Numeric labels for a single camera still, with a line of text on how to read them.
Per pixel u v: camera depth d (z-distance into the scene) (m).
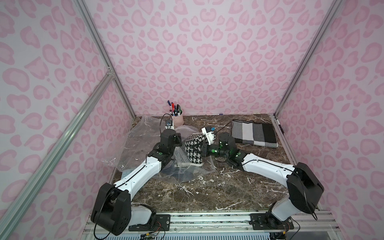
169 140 0.62
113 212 0.41
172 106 1.05
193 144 0.75
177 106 1.05
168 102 1.07
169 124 0.72
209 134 0.72
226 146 0.61
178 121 1.10
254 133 1.07
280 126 1.17
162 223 0.73
